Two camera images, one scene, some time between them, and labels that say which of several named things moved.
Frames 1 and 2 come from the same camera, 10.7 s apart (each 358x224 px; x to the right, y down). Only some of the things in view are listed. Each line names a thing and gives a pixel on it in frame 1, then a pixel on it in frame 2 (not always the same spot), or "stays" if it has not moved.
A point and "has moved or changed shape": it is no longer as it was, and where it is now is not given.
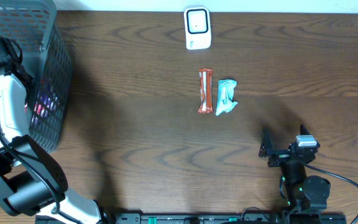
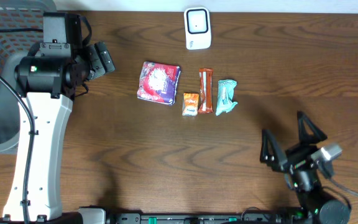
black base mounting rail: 227,218 stays
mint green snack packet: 225,101 stays
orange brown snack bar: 206,75 stays
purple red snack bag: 45,102 has moved or changed shape
